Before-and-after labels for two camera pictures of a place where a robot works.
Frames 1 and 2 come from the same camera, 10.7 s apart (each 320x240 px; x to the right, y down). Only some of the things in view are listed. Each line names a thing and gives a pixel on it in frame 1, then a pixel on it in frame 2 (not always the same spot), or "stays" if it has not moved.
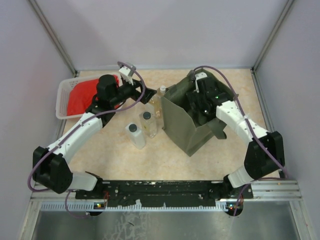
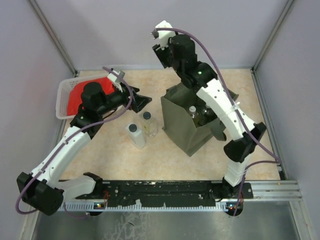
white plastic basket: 62,95 stays
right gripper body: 193,96 to 174,64
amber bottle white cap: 161,90 to 196,117
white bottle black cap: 136,135 stays
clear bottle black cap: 148,121 stays
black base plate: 158,193 stays
